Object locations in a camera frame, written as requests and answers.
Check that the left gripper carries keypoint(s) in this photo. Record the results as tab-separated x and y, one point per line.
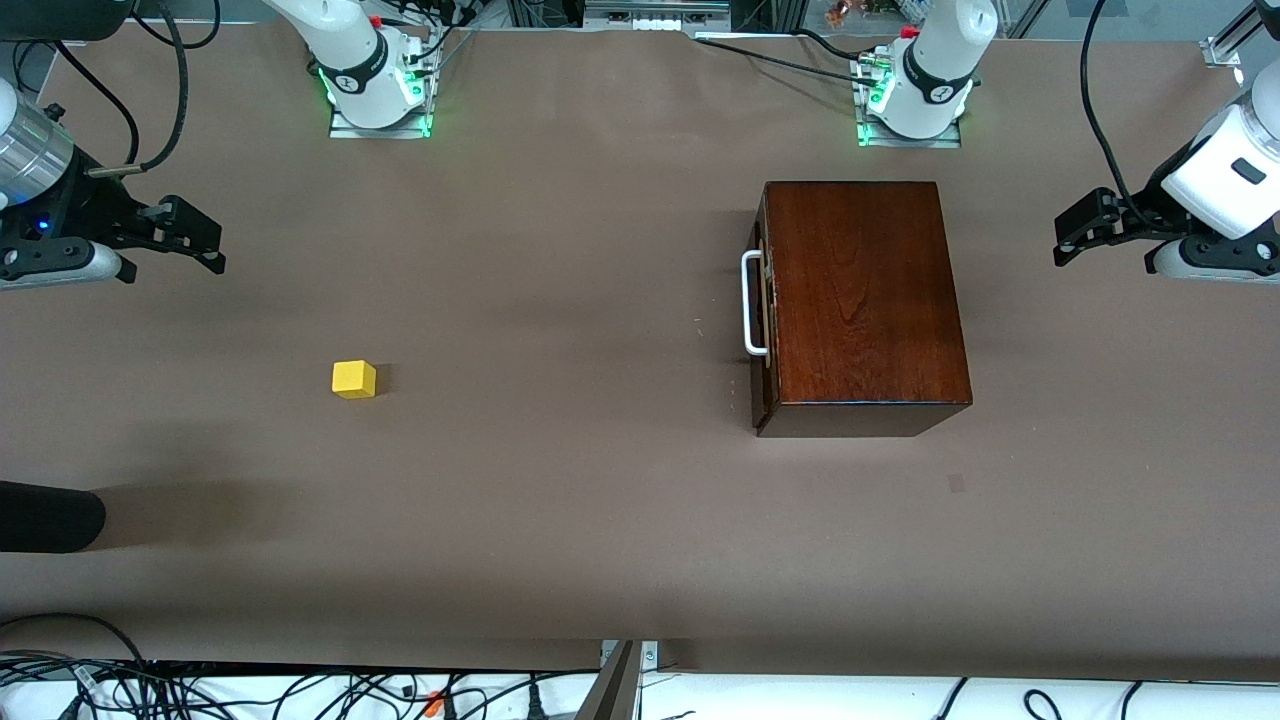
1143	211

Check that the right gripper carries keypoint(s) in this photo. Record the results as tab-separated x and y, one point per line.
80	208

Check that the yellow cube block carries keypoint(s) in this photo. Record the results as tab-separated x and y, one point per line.
354	378

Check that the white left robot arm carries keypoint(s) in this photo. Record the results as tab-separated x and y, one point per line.
935	60

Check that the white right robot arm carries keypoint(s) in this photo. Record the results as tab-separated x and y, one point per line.
350	60

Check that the dark wooden cabinet box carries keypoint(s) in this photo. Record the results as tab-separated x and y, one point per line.
860	300

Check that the black padded cylinder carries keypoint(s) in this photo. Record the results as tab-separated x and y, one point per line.
50	515

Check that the white power strip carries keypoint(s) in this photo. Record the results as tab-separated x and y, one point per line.
655	22

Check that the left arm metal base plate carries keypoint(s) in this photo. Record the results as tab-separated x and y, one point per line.
950	142

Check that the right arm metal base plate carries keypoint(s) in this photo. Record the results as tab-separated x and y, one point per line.
400	130

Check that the aluminium frame corner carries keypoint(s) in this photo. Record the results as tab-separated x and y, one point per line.
1222	50

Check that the aluminium profile bracket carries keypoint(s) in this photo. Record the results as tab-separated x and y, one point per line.
615	690

